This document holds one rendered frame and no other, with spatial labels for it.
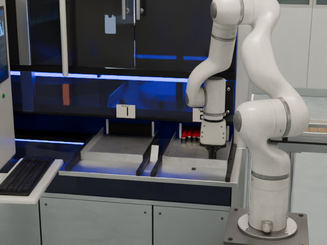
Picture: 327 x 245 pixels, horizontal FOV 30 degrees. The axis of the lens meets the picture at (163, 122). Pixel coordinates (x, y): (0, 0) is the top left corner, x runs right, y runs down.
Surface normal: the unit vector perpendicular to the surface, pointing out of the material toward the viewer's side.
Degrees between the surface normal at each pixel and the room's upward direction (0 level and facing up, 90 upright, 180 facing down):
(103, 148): 0
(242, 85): 90
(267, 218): 90
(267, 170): 89
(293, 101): 40
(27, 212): 90
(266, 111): 53
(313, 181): 0
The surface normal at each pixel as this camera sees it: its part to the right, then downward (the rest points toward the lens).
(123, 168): 0.00, -0.96
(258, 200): -0.70, 0.20
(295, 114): 0.26, -0.11
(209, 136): -0.19, 0.34
